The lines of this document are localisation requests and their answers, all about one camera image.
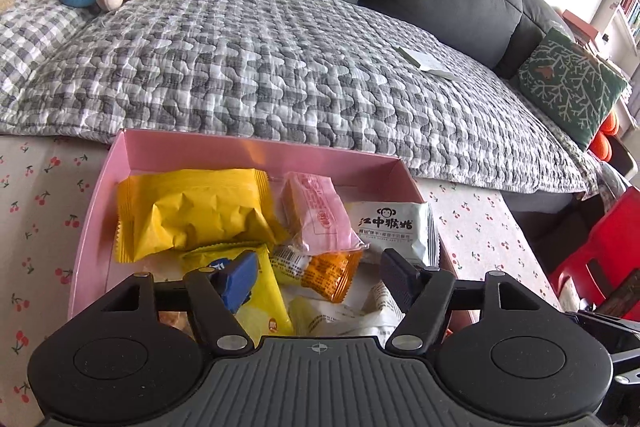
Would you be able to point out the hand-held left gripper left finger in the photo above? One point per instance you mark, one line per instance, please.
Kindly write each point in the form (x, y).
(237, 282)

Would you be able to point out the green branch print cushion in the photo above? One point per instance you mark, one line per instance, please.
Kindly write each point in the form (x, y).
(565, 87)

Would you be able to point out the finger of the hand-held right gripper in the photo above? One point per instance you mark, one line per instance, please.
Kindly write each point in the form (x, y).
(610, 332)

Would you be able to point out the orange round object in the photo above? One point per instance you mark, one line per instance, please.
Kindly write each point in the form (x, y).
(605, 134)

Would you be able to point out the grey checked quilt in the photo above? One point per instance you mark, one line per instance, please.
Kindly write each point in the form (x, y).
(275, 72)

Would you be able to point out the small yellow blue snack packet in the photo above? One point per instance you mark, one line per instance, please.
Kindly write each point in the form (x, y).
(260, 302)

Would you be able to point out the white paper slip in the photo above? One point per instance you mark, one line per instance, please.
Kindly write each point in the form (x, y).
(425, 62)

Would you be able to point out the orange white snack packet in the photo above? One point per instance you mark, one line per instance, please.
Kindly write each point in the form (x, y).
(325, 272)

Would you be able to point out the cherry print tablecloth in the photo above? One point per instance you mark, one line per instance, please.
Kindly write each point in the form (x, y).
(40, 217)

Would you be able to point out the pink snack packet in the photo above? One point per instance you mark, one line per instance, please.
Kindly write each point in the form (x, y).
(320, 212)

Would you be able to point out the pink cardboard box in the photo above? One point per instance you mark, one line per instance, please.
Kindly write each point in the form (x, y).
(240, 152)

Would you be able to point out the white bookshelf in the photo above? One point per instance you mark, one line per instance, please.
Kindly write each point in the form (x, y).
(627, 7)

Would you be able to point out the white monkey print snack packet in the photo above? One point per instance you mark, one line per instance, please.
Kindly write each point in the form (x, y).
(395, 227)

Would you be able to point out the reddish book stack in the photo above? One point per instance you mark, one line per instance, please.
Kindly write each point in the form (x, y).
(580, 24)

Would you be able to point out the red plastic stool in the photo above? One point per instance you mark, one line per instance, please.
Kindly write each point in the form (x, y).
(610, 232)

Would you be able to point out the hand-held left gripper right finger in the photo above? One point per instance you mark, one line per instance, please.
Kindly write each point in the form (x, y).
(397, 274)

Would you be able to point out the large golden yellow snack packet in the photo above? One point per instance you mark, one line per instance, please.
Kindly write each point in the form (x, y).
(200, 212)

